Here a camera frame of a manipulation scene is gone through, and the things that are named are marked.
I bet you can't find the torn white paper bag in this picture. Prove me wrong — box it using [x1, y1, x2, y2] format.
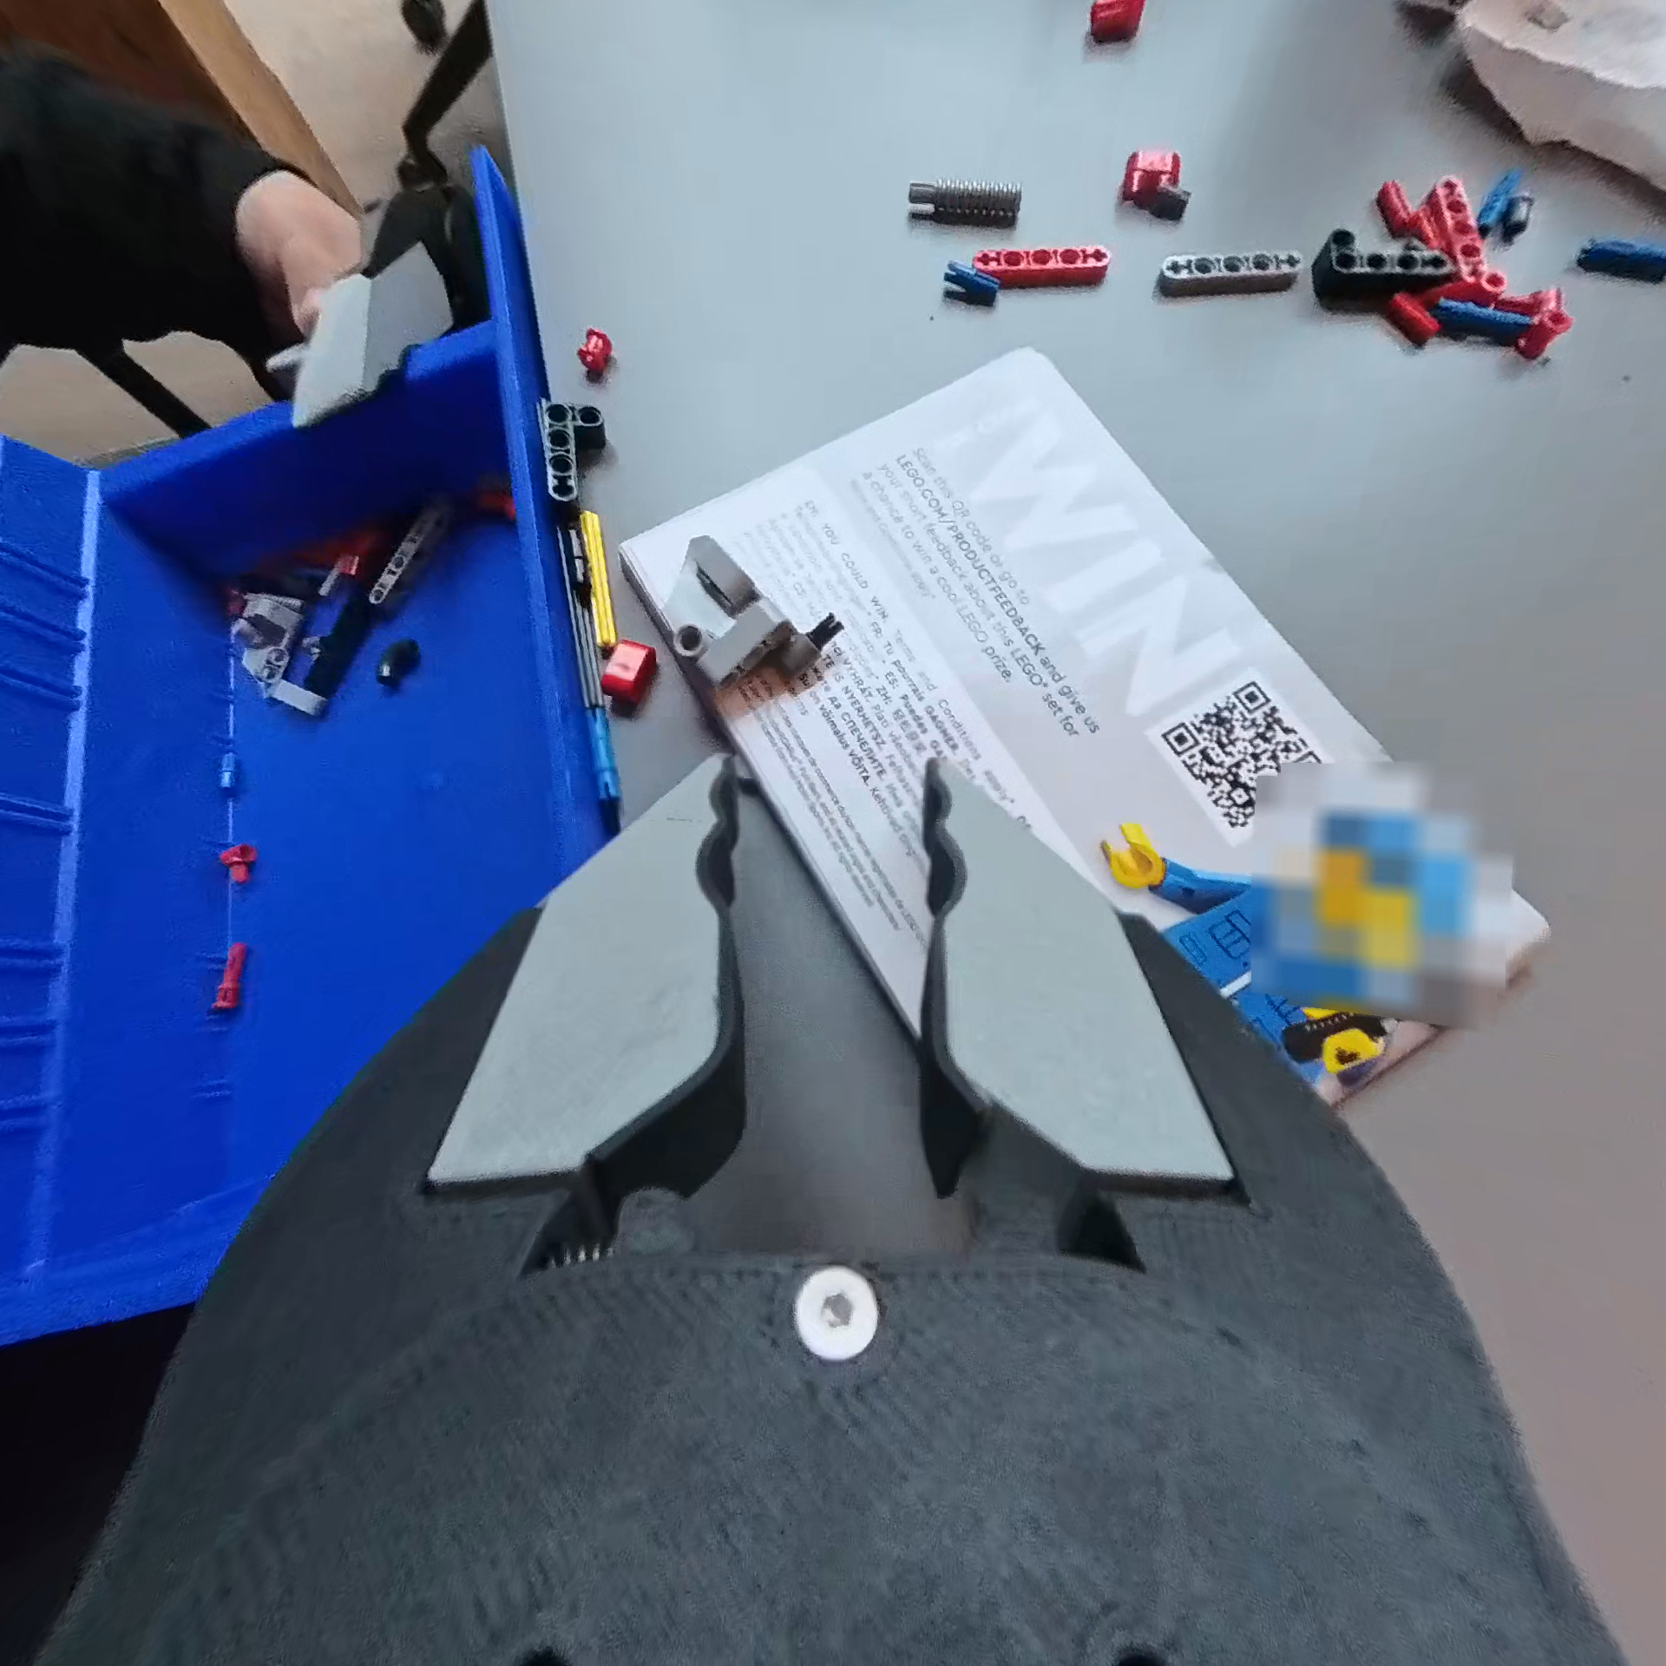
[1399, 0, 1666, 183]

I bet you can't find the blue plastic bin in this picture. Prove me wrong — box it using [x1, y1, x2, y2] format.
[0, 145, 624, 1349]

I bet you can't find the pile of red blue lego pieces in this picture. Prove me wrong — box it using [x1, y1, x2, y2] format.
[1375, 171, 1576, 362]

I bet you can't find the person's left hand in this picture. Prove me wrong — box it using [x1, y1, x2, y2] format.
[237, 171, 367, 339]

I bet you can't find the black lego axle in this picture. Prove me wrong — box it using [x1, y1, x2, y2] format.
[557, 521, 605, 710]

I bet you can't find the black office chair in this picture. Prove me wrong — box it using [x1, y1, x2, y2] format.
[393, 0, 492, 183]

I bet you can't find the person's left forearm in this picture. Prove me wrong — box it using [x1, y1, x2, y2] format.
[0, 45, 305, 360]

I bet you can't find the lego instruction booklet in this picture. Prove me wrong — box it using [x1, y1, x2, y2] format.
[621, 346, 1553, 1107]

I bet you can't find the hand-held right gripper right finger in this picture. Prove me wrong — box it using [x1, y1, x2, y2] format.
[917, 763, 1239, 1201]

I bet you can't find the red lego beam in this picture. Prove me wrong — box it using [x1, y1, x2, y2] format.
[969, 243, 1110, 288]

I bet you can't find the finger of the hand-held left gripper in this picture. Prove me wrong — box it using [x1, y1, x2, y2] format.
[289, 253, 457, 431]

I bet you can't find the black angled lego beam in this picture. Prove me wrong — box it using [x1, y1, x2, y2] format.
[537, 399, 608, 502]
[1309, 230, 1460, 308]

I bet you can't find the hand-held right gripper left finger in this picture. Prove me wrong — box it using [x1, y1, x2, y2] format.
[428, 759, 747, 1201]

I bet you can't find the heap of mixed lego parts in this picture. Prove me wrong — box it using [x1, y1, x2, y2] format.
[220, 487, 516, 716]

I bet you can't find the yellow lego axle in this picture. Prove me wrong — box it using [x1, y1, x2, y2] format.
[574, 509, 618, 651]

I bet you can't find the grey lego beam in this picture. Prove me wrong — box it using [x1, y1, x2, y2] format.
[1158, 250, 1305, 298]

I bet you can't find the dark grey lego spring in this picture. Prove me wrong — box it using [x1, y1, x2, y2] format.
[907, 176, 1023, 226]

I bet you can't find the grey lego assembly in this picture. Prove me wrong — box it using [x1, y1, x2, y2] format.
[673, 533, 845, 689]

